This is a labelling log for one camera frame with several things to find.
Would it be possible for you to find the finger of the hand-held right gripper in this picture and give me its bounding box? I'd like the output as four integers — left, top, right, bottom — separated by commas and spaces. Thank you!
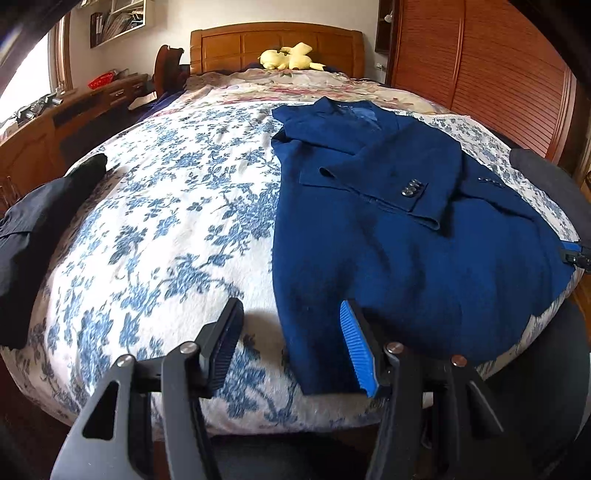
560, 241, 591, 274

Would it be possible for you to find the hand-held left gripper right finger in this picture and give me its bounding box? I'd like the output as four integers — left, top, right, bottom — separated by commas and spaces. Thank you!
339, 299, 506, 480

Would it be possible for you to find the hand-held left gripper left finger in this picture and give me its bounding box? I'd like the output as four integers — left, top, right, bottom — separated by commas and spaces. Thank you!
50, 298, 245, 480

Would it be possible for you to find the blue suit jacket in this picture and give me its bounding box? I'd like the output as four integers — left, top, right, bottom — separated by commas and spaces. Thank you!
270, 97, 578, 396

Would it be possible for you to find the dark grey cloth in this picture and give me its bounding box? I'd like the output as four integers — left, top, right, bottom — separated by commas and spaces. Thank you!
509, 148, 580, 190

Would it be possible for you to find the blue floral blanket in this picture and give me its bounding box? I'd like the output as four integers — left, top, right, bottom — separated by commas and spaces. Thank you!
0, 99, 580, 437

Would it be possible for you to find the black folded garment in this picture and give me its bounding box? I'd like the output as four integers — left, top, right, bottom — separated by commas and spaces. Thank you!
0, 154, 109, 349

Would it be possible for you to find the wooden louvered wardrobe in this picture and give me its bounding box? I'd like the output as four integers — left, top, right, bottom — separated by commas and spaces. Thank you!
375, 0, 583, 171

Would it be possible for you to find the pink floral quilt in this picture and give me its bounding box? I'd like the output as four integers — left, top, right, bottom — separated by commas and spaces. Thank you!
182, 69, 444, 116

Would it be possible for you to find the wooden desk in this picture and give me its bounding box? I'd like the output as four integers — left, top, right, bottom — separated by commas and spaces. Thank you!
0, 73, 151, 204

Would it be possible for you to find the dark wooden chair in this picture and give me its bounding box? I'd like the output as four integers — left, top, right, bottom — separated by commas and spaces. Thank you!
154, 45, 185, 95

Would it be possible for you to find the yellow plush toy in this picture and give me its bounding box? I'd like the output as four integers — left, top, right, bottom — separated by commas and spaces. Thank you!
259, 42, 326, 72

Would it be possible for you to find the wooden bed headboard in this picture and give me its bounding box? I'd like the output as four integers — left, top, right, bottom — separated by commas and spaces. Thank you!
190, 22, 365, 79

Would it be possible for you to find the black clamp tool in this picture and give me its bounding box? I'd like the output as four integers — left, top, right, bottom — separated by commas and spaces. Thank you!
18, 92, 63, 121

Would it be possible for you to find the window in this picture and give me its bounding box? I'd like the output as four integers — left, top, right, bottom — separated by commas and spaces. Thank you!
0, 28, 70, 121

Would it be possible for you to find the white wall shelf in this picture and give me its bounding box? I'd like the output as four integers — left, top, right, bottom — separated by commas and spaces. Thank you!
89, 0, 155, 49

